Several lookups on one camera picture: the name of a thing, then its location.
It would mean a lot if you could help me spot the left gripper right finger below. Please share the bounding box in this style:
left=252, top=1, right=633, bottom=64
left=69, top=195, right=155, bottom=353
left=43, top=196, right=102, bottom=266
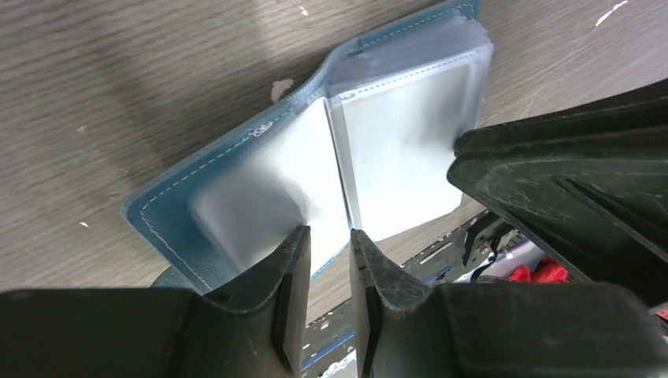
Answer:
left=349, top=229, right=668, bottom=378

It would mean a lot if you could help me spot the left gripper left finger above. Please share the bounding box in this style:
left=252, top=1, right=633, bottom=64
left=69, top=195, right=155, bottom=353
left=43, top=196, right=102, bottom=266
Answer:
left=1, top=225, right=310, bottom=377

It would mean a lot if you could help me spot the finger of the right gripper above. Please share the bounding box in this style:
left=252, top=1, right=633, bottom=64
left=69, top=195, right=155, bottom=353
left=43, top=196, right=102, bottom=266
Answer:
left=447, top=80, right=667, bottom=308

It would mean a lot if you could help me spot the red cloth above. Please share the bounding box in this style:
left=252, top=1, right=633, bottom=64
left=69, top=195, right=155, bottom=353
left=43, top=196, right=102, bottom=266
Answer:
left=508, top=258, right=569, bottom=284

